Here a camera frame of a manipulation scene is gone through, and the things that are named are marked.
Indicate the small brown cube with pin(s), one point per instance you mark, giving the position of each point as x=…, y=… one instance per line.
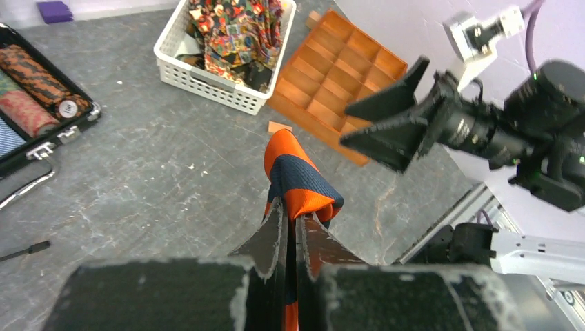
x=312, y=20

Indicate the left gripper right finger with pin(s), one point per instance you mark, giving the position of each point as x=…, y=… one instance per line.
x=338, y=291

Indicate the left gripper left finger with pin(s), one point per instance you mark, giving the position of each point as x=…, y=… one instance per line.
x=244, y=290

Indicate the brown wooden block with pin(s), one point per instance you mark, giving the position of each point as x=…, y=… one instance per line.
x=274, y=127

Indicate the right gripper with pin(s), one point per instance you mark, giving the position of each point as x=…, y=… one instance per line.
x=471, y=126

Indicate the white plastic basket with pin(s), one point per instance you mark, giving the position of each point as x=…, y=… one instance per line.
x=173, y=41

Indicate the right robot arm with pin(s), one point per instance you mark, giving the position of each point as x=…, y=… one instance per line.
x=539, y=132

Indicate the black poker chip case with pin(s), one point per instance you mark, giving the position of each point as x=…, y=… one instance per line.
x=41, y=109

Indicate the purple block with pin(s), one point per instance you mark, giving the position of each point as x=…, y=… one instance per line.
x=54, y=12

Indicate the patterned colourful ties pile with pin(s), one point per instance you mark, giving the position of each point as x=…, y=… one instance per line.
x=238, y=40

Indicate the orange navy striped tie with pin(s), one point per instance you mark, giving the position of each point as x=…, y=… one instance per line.
x=299, y=182

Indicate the wooden compartment tray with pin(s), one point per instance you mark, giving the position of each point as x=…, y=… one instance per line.
x=336, y=64

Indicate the pink microphone on tripod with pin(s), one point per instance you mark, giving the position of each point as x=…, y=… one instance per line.
x=29, y=250

